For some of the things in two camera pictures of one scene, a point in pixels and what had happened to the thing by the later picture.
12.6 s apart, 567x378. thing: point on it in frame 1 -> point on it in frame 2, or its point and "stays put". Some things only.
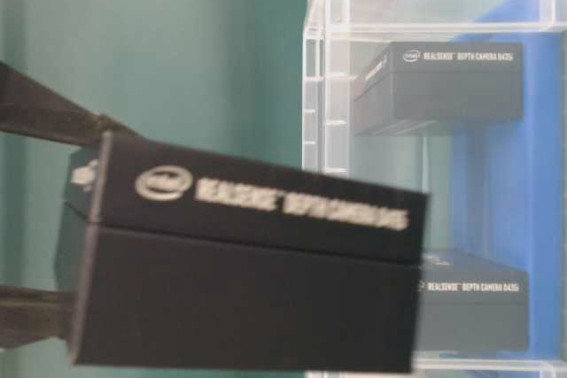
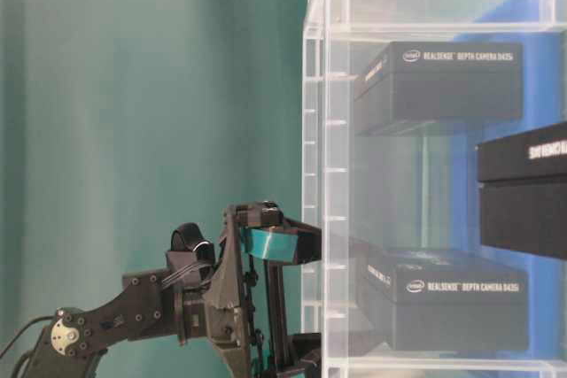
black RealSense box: (176, 258) -> (523, 191)
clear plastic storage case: (446, 74) stays put
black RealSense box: (469, 304) stays put
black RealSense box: (419, 85) stays put
